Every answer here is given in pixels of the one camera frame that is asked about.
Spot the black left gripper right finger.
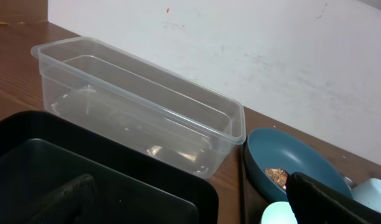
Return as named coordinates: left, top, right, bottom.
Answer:
left=286, top=172, right=381, bottom=224

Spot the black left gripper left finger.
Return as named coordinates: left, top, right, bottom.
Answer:
left=27, top=174, right=96, bottom=224

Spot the light blue small bowl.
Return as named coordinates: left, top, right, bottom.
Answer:
left=260, top=202, right=298, bottom=224

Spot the dark blue bowl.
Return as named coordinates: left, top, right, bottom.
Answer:
left=243, top=128, right=352, bottom=202

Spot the brown food scrap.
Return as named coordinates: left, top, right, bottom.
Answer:
left=264, top=168, right=289, bottom=191

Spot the brown serving tray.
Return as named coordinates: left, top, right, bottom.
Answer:
left=238, top=146, right=269, bottom=224

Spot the black plastic tray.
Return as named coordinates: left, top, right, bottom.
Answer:
left=0, top=111, right=219, bottom=223

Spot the light blue cup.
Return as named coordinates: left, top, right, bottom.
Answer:
left=351, top=178, right=381, bottom=213

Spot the clear plastic bin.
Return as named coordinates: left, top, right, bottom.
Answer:
left=31, top=37, right=247, bottom=179

